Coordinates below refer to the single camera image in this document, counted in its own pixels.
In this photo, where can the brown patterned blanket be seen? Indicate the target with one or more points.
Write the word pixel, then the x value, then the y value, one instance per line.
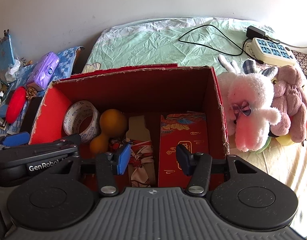
pixel 304 62

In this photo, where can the purple tissue pack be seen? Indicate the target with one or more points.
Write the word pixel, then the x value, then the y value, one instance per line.
pixel 43 70

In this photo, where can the black phone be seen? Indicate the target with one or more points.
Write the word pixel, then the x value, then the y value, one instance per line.
pixel 32 115

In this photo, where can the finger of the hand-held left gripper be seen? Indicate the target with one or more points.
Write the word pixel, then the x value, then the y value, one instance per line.
pixel 14 138
pixel 66 143

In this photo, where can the red cardboard box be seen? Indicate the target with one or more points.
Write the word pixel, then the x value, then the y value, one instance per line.
pixel 143 92

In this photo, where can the crumpled clear plastic wrap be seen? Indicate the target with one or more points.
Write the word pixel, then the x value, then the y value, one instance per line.
pixel 13 70

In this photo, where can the brown pinecone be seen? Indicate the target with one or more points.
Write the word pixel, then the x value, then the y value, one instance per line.
pixel 31 93

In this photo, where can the red white patterned cloth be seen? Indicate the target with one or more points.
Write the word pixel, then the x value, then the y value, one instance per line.
pixel 141 155

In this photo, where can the red oval case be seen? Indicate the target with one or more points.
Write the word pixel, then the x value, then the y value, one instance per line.
pixel 16 105

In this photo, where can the blue plaid plush toy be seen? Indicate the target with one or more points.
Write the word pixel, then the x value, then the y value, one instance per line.
pixel 249 66

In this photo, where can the cream bed sheet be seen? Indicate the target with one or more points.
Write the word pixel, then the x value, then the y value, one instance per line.
pixel 281 170

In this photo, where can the orange gourd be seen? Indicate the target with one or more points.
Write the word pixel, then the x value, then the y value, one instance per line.
pixel 112 121

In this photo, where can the mauve bear plush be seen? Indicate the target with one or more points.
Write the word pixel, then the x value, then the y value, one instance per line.
pixel 291 97

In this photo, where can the red patterned gift box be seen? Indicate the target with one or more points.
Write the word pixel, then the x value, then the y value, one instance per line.
pixel 183 132

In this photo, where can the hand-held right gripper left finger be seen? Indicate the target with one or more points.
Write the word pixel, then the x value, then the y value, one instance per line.
pixel 122 158

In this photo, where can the pink white bunny plush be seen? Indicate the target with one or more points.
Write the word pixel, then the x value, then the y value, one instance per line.
pixel 251 100

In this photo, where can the clear printed tape roll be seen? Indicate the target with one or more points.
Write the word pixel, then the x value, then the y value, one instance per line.
pixel 92 130

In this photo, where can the black power adapter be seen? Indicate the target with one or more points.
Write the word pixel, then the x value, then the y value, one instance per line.
pixel 254 32

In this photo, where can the black binder clip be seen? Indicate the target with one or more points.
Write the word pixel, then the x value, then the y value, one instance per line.
pixel 6 33

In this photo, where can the small blue pouch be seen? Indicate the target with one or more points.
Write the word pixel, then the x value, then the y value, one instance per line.
pixel 3 110

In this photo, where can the yellow plush toy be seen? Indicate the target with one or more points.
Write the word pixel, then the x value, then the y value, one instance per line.
pixel 288 140

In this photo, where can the white blue power strip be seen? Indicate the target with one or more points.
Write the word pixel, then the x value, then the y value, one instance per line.
pixel 271 51

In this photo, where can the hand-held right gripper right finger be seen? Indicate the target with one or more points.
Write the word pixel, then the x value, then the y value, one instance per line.
pixel 183 160

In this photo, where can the light green bed sheet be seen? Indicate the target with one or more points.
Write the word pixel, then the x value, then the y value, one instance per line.
pixel 148 45

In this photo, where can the blue checkered cloth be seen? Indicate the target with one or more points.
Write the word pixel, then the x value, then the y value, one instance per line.
pixel 66 57

